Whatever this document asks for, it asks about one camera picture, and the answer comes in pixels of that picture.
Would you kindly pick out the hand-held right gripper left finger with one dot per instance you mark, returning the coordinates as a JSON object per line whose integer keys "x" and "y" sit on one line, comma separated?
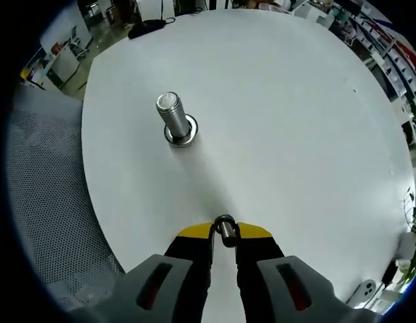
{"x": 188, "y": 259}

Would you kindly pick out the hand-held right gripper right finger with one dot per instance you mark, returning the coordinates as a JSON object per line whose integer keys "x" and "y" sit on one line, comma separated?
{"x": 258, "y": 249}

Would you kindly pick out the small steel threaded stud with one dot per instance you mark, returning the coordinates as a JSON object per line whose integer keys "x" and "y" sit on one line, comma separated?
{"x": 229, "y": 233}

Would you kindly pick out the small metal washer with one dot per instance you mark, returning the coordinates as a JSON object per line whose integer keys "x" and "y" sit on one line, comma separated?
{"x": 217, "y": 220}

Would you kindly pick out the large steel threaded stud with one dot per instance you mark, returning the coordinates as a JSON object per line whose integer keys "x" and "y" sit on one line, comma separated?
{"x": 171, "y": 114}

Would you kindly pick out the grey handheld controller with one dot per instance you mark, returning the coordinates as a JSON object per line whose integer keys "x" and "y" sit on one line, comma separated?
{"x": 366, "y": 289}

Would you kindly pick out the black power adapter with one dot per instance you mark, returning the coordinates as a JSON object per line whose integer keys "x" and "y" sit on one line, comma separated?
{"x": 389, "y": 274}

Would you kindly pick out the white plant pot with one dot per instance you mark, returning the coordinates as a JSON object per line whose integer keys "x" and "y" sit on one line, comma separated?
{"x": 408, "y": 245}

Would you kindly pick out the green leafy plant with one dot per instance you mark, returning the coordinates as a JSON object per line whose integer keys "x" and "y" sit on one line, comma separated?
{"x": 415, "y": 255}

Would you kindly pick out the grey mesh chair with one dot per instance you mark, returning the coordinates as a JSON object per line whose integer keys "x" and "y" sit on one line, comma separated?
{"x": 46, "y": 188}

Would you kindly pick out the shelf unit with white bins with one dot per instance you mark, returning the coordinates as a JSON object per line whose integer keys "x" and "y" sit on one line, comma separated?
{"x": 389, "y": 43}

